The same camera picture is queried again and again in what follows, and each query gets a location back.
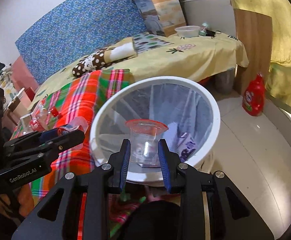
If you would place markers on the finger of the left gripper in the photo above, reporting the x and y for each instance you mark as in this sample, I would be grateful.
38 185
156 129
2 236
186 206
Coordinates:
12 156
38 142

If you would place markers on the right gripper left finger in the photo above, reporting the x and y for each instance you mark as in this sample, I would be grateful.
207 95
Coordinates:
120 163

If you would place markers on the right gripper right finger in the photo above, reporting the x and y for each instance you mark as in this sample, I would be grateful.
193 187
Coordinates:
169 161

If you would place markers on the clear plastic cup red rim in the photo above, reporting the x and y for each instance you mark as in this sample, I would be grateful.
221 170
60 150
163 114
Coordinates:
144 137

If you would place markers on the clear trash bin liner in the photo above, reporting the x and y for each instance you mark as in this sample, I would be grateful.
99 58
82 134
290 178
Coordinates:
160 129

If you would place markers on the white round trash bin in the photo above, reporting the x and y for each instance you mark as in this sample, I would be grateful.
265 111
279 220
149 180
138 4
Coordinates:
158 127

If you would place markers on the clear square plastic container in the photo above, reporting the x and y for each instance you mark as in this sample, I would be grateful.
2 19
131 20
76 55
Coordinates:
26 123

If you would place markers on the red green plaid blanket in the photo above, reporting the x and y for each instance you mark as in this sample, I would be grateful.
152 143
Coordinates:
77 104

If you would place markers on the pineapple print fabric bundle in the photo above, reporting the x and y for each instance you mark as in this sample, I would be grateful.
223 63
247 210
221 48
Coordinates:
6 83

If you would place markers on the red detergent bottle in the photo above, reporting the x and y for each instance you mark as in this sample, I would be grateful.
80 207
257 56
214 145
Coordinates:
254 96

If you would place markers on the yellow bed sheet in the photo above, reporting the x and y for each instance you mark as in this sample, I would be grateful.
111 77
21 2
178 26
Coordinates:
193 58

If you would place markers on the brown polka dot pillow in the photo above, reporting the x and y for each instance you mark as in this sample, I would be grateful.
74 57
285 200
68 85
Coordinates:
105 57

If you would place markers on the clear plastic bowl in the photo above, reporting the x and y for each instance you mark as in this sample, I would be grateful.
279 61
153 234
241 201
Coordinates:
188 31

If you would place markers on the small green jar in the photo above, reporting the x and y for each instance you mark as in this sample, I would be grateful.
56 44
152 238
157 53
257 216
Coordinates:
203 29

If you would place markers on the yellow curtain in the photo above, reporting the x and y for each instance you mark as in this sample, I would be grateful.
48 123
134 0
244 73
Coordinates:
278 83

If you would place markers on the blue floral headboard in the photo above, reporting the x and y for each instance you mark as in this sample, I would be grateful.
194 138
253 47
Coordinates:
73 29

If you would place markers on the printed bedding package box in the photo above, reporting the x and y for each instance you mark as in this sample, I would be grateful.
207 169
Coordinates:
161 17

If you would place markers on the wooden bed footboard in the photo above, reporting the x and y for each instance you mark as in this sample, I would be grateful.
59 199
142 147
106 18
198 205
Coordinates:
254 30

